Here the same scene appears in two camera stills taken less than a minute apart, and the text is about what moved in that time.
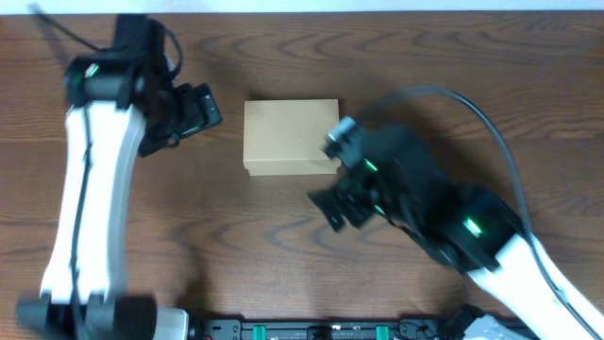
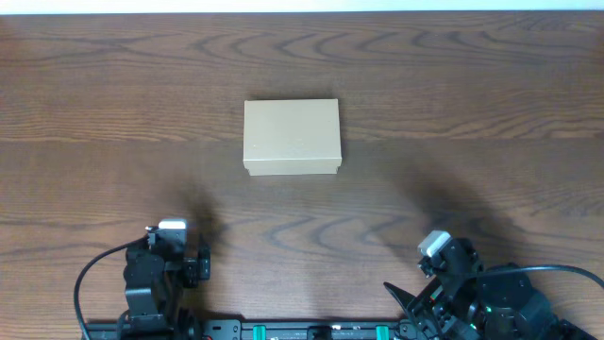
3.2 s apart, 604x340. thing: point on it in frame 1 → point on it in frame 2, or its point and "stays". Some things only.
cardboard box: [288, 136] stays
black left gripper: [198, 107] → [199, 267]
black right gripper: [347, 195] → [435, 297]
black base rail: [315, 329] stays
